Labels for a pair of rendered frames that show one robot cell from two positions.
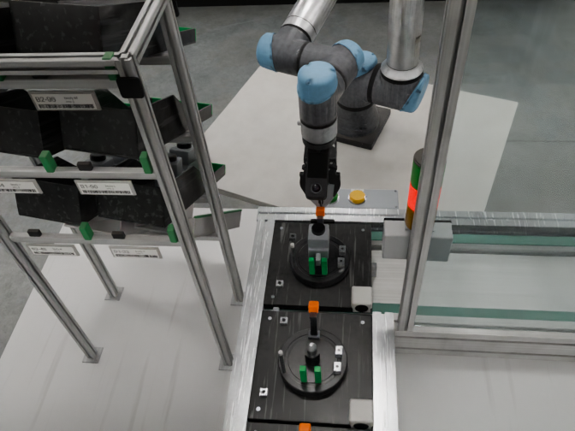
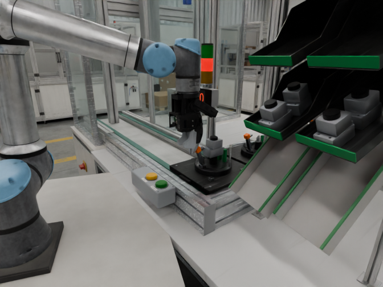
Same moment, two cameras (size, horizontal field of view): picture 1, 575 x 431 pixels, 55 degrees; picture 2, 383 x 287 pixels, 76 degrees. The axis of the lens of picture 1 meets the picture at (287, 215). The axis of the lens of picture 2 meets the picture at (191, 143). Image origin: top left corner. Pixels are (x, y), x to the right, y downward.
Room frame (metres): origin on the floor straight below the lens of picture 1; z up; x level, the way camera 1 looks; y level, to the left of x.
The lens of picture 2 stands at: (1.42, 0.46, 1.37)
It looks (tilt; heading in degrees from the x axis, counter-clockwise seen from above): 20 degrees down; 224
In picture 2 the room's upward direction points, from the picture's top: straight up
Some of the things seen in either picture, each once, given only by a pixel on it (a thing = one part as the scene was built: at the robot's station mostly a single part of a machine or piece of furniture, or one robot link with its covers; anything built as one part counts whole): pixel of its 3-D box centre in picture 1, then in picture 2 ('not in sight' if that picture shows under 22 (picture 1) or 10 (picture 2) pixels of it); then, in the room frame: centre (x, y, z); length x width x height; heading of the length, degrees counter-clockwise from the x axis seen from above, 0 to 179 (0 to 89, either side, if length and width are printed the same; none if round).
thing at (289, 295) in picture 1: (319, 264); (212, 170); (0.76, -0.06, 0.96); 0.24 x 0.24 x 0.02; 80
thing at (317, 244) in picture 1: (318, 241); (215, 145); (0.75, -0.06, 1.06); 0.08 x 0.04 x 0.07; 170
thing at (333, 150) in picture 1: (320, 153); (186, 111); (0.88, -0.08, 1.20); 0.09 x 0.08 x 0.12; 170
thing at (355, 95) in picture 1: (358, 78); (7, 191); (1.35, -0.25, 1.05); 0.13 x 0.12 x 0.14; 56
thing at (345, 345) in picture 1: (311, 354); (258, 143); (0.50, -0.02, 1.01); 0.24 x 0.24 x 0.13; 80
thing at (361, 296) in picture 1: (361, 299); not in sight; (0.64, -0.14, 0.97); 0.05 x 0.05 x 0.04; 80
